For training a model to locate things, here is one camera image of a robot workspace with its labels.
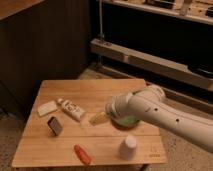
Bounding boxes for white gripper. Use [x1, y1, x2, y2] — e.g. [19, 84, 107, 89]
[89, 93, 133, 126]

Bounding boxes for white ceramic cup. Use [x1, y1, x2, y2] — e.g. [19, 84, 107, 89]
[119, 135, 137, 160]

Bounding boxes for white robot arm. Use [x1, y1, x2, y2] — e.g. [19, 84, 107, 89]
[104, 85, 213, 154]

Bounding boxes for green bowl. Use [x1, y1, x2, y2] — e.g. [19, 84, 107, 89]
[112, 116, 139, 129]

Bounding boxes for white lotion bottle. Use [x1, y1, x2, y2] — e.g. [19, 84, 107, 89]
[56, 98, 85, 122]

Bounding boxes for wooden table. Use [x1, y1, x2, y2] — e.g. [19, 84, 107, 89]
[12, 79, 167, 168]

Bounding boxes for orange carrot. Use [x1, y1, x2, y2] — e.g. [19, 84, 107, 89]
[74, 145, 91, 165]

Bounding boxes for small brown box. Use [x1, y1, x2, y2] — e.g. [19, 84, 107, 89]
[47, 117, 63, 136]

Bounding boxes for metal pole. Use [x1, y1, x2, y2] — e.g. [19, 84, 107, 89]
[97, 0, 104, 70]

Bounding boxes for wooden shelf beam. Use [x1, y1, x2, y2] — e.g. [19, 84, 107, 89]
[91, 39, 213, 92]

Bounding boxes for upper wooden shelf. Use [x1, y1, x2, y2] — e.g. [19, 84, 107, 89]
[102, 0, 213, 26]

